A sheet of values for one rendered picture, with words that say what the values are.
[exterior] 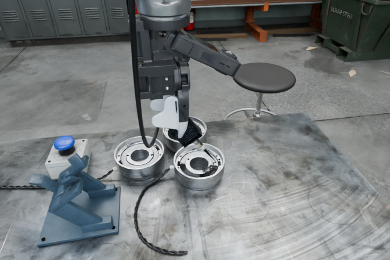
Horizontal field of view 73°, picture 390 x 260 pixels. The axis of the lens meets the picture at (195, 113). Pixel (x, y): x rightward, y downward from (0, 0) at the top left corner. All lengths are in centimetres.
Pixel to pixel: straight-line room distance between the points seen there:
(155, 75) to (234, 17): 414
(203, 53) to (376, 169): 177
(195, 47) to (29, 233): 42
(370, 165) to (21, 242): 190
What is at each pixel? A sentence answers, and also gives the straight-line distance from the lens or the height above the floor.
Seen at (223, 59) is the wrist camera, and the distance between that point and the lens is 41.
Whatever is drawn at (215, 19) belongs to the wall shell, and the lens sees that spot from 443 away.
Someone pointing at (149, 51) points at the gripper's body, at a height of 109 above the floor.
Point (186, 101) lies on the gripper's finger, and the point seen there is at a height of 101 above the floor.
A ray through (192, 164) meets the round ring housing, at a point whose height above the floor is 81.
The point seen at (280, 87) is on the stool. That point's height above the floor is 61.
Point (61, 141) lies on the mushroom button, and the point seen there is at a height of 87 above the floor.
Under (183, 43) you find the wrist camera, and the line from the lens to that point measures 38.
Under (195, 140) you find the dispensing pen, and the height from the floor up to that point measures 91.
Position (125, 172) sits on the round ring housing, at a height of 83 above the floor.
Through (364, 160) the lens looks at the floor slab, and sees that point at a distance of 208.
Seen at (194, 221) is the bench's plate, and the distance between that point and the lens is 51.
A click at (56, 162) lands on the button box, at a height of 85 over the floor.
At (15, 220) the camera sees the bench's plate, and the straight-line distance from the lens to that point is 60.
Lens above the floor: 122
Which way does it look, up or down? 34 degrees down
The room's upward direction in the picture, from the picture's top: straight up
